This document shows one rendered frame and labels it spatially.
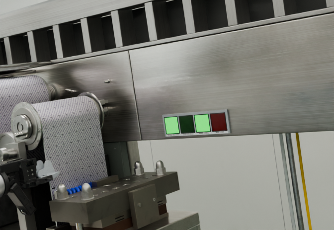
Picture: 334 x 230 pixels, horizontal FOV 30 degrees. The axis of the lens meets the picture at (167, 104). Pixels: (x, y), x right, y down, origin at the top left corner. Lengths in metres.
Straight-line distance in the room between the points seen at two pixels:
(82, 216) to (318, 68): 0.75
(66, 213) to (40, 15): 0.85
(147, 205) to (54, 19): 0.80
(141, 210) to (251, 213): 2.93
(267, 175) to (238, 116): 2.81
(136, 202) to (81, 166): 0.24
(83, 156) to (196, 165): 3.01
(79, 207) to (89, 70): 0.59
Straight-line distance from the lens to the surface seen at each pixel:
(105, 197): 1.79
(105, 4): 2.11
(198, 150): 4.90
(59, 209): 1.83
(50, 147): 1.91
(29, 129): 1.90
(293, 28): 1.68
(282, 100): 1.71
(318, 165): 4.37
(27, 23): 2.43
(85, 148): 2.00
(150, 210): 1.90
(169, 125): 1.95
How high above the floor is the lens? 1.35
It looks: 3 degrees down
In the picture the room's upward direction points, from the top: 8 degrees counter-clockwise
